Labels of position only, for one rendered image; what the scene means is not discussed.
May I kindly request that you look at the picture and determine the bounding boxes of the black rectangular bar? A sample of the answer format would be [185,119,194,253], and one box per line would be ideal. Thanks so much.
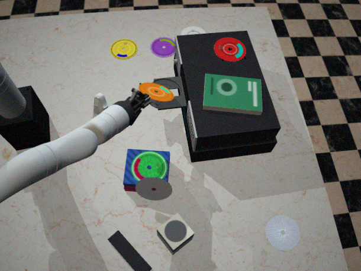
[108,231,152,271]

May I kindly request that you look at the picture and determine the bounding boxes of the yellow cd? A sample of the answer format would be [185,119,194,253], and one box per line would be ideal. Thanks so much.
[110,39,138,60]

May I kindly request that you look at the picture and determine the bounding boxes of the red disc with centre hole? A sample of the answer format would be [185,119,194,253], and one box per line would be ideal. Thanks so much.
[214,37,246,62]

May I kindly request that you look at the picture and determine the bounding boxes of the orange cd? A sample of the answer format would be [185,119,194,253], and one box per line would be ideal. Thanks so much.
[138,83,174,102]

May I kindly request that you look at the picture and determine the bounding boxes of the white cd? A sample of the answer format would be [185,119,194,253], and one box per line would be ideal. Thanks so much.
[181,26,206,36]

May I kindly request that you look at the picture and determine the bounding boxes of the purple cd with green arc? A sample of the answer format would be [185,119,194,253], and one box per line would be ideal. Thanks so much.
[150,37,175,57]

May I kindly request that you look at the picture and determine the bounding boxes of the grey disc with centre hole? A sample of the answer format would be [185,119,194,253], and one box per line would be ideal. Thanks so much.
[136,177,172,201]

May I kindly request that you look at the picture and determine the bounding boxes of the silver cd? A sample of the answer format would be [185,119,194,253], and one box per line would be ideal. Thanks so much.
[265,215,300,251]

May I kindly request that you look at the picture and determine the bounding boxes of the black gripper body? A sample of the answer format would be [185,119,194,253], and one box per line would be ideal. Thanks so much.
[113,96,138,126]

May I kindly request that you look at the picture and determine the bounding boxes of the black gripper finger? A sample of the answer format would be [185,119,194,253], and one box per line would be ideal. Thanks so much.
[134,99,150,121]
[129,88,150,110]

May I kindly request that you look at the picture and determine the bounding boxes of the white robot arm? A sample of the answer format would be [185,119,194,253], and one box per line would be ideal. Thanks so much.
[0,62,130,203]

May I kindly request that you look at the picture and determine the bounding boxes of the green cd with red label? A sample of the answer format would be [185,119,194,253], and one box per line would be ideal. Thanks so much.
[131,151,167,181]

